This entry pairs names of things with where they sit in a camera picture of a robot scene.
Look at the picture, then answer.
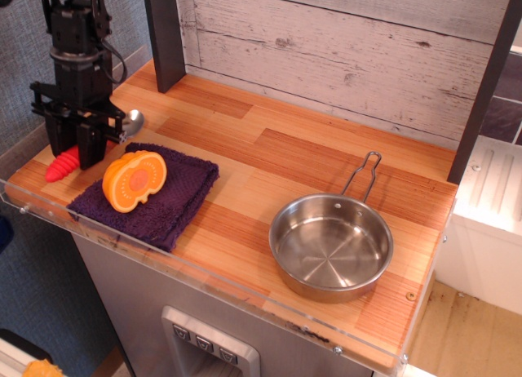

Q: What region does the white ribbed drainboard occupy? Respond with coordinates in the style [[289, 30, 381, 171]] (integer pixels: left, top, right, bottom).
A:
[[454, 136, 521, 236]]

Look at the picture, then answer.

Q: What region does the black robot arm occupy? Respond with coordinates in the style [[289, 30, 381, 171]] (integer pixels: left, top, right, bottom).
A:
[[30, 0, 127, 170]]

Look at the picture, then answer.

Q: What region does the silver dispenser button panel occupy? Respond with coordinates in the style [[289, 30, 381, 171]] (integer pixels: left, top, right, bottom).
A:
[[161, 305, 261, 376]]

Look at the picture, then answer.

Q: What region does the orange toy half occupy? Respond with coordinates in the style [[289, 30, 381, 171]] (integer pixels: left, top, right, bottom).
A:
[[102, 150, 167, 213]]

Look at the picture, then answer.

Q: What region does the red handled metal spoon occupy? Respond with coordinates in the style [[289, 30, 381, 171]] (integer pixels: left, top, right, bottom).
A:
[[45, 109, 144, 183]]

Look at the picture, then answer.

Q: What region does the dark post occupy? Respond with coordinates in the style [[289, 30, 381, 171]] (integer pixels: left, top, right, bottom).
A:
[[447, 0, 521, 184], [144, 0, 186, 93]]

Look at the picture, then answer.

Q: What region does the dark right post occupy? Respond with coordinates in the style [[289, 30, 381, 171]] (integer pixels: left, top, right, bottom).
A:
[[447, 0, 521, 184]]

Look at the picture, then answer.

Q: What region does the grey toy cabinet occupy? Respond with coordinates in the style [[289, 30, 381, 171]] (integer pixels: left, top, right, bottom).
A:
[[73, 236, 373, 376]]

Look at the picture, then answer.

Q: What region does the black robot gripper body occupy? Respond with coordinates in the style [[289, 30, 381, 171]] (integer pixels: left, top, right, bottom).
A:
[[30, 46, 126, 143]]

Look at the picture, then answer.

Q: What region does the yellow toy at corner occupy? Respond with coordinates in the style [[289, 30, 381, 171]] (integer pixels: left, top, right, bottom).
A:
[[21, 360, 64, 377]]

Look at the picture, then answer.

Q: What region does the small steel pan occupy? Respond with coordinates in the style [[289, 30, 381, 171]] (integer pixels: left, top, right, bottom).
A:
[[268, 151, 395, 304]]

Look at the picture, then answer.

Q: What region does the purple folded towel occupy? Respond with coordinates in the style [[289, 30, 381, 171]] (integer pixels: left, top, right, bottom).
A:
[[67, 143, 219, 252]]

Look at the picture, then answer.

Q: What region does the dark left post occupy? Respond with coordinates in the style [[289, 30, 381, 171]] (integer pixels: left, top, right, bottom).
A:
[[144, 0, 186, 93]]

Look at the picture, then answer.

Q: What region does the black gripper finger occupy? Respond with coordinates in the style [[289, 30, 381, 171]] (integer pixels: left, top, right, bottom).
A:
[[77, 123, 107, 170], [44, 114, 77, 156]]

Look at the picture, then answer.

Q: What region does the clear acrylic edge guard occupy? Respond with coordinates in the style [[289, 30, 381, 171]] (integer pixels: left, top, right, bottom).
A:
[[2, 171, 456, 376]]

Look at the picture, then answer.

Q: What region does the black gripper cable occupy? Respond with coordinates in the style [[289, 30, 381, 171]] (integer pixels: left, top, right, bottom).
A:
[[100, 38, 128, 85]]

